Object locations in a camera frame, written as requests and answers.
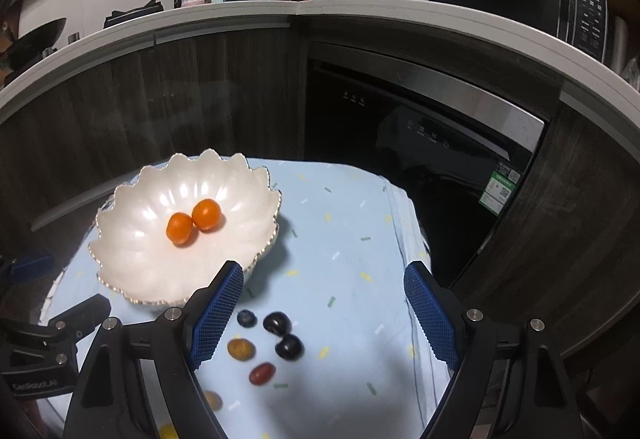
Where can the black wok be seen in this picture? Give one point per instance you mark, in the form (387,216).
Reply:
(35,41)

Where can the brown round fruit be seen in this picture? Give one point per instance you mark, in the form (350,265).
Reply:
(241,349)

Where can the white scalloped ceramic bowl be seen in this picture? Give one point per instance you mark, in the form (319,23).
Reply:
(145,219)

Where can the small yellow-brown fruit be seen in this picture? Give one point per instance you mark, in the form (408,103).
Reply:
(214,401)

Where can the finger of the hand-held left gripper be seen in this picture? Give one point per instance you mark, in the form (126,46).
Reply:
(80,314)
(30,265)

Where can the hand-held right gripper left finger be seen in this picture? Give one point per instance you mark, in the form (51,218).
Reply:
(217,314)

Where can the small orange mandarin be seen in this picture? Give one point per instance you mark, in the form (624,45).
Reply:
(206,215)
(180,229)

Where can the black stove burner grate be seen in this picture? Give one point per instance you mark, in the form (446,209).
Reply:
(132,14)

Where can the light blue patterned tablecloth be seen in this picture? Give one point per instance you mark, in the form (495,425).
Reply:
(340,269)

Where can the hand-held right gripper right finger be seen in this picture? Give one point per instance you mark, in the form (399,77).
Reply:
(430,314)

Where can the green label sticker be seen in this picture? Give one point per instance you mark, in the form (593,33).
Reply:
(500,188)

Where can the red grape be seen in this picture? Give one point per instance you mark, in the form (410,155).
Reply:
(262,373)

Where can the dark purple grape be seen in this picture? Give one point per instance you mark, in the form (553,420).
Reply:
(277,323)

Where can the dark wood kitchen cabinet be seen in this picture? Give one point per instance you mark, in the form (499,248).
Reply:
(200,94)

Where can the blueberry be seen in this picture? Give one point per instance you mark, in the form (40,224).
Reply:
(246,318)

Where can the black built-in dishwasher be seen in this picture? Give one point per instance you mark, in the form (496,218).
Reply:
(400,144)

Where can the lower dark plum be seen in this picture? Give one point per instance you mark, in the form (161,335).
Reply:
(289,347)

